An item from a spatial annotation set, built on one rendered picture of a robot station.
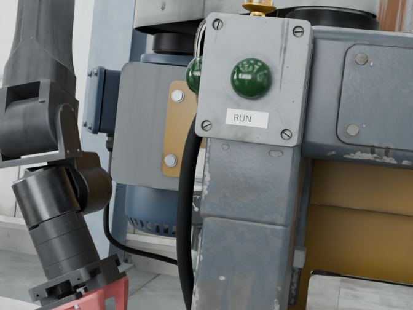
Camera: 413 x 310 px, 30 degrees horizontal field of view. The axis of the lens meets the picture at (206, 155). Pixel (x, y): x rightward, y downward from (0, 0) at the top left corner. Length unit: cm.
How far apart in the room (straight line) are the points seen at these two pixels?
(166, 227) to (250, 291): 46
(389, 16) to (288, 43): 56
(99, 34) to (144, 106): 464
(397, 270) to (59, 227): 38
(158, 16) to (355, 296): 46
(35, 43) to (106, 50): 481
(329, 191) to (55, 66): 32
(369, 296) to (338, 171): 15
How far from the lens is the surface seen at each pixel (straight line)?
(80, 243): 78
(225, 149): 60
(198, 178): 82
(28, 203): 79
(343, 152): 60
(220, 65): 56
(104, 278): 78
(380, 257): 90
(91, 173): 85
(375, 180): 84
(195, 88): 57
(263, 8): 63
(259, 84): 54
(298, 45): 55
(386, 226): 89
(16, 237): 636
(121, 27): 561
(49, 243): 78
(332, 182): 84
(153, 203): 105
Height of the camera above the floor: 126
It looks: 3 degrees down
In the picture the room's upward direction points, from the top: 6 degrees clockwise
